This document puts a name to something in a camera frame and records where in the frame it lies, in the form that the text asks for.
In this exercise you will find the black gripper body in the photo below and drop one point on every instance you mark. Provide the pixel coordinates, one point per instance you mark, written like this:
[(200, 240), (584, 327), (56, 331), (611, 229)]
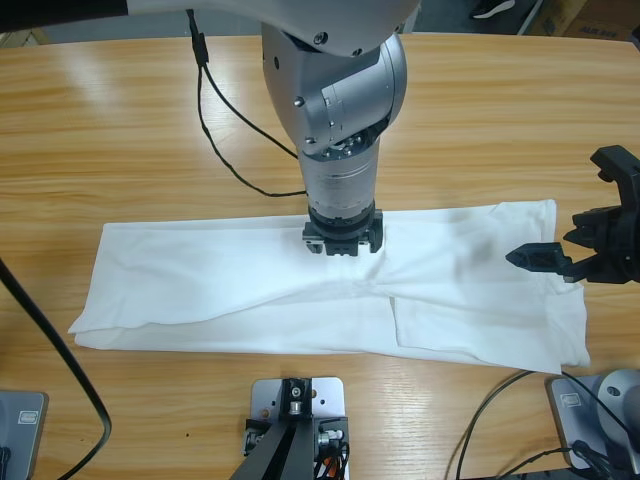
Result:
[(345, 240), (615, 245)]

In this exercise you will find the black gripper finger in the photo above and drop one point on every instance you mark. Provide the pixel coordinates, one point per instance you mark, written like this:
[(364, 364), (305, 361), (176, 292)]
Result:
[(540, 257), (580, 236)]

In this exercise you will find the white Unitree t-shirt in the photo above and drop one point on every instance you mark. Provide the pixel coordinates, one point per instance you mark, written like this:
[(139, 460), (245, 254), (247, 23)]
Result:
[(200, 280)]

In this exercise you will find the brown cardboard box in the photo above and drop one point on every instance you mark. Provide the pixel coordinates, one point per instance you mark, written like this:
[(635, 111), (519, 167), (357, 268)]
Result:
[(550, 22)]

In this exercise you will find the dark printed box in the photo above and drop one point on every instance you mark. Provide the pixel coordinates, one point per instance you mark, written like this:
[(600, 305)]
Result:
[(610, 20)]

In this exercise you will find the white pole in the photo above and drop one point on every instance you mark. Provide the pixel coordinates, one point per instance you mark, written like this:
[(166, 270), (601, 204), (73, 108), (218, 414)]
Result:
[(409, 24)]

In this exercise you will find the black shoe white sole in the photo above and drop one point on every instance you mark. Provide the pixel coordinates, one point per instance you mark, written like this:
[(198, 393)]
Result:
[(492, 7)]

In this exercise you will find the wooden pallet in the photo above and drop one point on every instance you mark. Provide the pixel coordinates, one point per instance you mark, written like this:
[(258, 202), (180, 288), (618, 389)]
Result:
[(37, 37)]

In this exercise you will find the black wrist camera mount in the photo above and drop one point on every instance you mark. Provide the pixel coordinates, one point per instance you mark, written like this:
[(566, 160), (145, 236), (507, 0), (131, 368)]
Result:
[(617, 165)]

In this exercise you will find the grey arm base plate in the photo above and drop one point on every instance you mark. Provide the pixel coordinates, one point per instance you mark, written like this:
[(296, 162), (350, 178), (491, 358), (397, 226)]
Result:
[(22, 430), (620, 400)]

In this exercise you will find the white mount block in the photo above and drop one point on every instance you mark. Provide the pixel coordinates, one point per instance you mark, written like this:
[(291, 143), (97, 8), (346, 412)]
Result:
[(327, 395)]

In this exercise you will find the dark camera post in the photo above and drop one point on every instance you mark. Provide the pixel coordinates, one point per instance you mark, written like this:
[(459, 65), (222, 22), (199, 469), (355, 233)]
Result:
[(280, 460)]

